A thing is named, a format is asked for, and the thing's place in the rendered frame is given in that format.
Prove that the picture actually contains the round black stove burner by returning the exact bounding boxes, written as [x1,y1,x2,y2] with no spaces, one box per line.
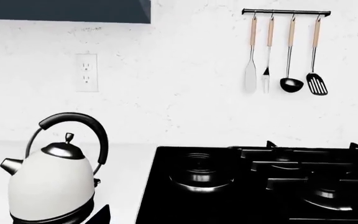
[168,152,235,190]

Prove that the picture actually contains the white wall power outlet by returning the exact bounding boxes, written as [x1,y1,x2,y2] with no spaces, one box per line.
[75,53,99,93]

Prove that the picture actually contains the black wall utensil rail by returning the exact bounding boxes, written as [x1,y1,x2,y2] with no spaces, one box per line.
[241,8,332,17]

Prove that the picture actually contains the white kettle with black handle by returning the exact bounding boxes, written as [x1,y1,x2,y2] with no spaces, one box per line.
[0,112,109,223]

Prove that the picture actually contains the wooden handled meat fork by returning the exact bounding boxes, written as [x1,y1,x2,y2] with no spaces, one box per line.
[261,13,275,93]

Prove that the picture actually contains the black gas stove top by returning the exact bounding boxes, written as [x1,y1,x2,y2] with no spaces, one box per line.
[134,140,358,224]

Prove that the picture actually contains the wooden handled slotted turner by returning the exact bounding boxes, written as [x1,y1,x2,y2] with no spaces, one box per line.
[305,14,329,96]

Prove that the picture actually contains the black stove grate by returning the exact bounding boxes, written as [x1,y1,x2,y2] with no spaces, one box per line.
[227,140,358,222]

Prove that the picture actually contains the wooden handled black ladle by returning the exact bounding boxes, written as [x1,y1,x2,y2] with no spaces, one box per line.
[279,14,305,93]

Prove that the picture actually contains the wooden handled metal spatula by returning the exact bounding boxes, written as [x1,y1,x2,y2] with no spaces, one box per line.
[244,13,258,93]

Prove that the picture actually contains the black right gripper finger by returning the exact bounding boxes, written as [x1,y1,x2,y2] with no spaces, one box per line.
[85,203,111,224]

